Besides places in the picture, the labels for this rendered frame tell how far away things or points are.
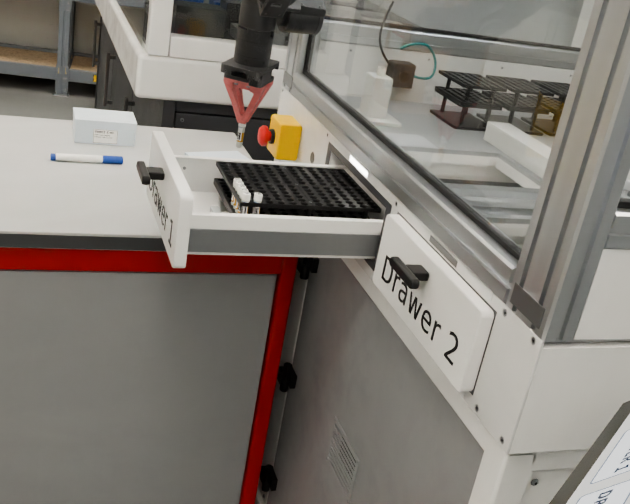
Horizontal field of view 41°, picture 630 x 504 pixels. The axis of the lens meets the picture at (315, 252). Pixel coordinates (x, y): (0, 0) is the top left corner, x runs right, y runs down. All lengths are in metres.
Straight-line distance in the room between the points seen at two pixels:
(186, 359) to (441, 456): 0.60
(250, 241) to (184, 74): 0.93
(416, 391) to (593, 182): 0.46
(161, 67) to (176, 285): 0.72
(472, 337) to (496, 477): 0.16
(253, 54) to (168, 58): 0.75
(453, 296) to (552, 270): 0.17
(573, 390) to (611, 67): 0.35
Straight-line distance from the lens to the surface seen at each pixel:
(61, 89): 5.06
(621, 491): 0.59
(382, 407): 1.29
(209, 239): 1.18
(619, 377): 1.00
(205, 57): 2.07
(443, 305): 1.05
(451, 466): 1.11
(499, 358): 0.97
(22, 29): 5.52
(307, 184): 1.34
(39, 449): 1.65
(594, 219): 0.86
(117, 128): 1.83
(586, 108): 0.86
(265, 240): 1.20
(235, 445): 1.71
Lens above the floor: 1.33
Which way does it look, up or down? 23 degrees down
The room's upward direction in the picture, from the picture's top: 11 degrees clockwise
